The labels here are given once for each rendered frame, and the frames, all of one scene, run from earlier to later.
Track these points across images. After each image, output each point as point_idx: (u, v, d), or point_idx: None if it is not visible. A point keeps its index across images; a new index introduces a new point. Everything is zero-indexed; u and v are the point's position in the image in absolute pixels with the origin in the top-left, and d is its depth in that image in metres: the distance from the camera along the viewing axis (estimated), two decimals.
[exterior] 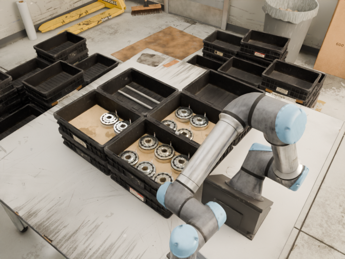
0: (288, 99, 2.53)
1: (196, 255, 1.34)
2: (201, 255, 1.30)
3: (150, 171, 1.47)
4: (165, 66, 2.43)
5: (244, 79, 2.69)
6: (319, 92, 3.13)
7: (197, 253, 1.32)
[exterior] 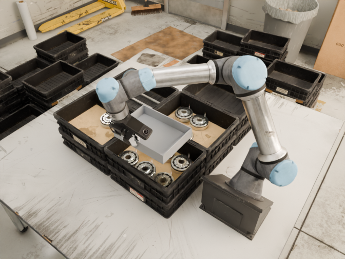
0: (288, 99, 2.53)
1: (147, 114, 1.47)
2: (151, 111, 1.44)
3: (150, 171, 1.47)
4: (165, 66, 2.43)
5: None
6: (319, 92, 3.13)
7: (148, 111, 1.45)
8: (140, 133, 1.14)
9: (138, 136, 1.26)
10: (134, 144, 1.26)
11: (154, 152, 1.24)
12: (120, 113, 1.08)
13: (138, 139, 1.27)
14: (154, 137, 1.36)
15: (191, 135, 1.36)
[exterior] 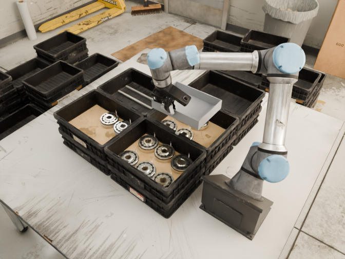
0: None
1: None
2: (184, 86, 1.60)
3: (150, 171, 1.47)
4: None
5: (244, 79, 2.69)
6: (319, 92, 3.13)
7: (180, 87, 1.61)
8: (180, 99, 1.30)
9: (175, 105, 1.42)
10: (172, 112, 1.41)
11: (190, 119, 1.40)
12: (165, 80, 1.24)
13: (175, 107, 1.43)
14: (187, 108, 1.52)
15: (221, 107, 1.52)
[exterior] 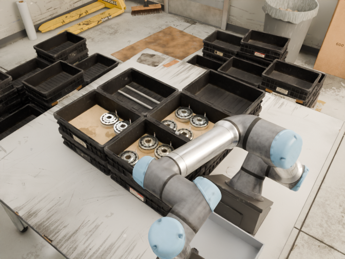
0: (288, 99, 2.53)
1: None
2: None
3: None
4: (165, 66, 2.43)
5: (244, 79, 2.69)
6: (319, 92, 3.13)
7: None
8: None
9: None
10: None
11: None
12: None
13: None
14: (211, 253, 0.98)
15: (262, 251, 0.98)
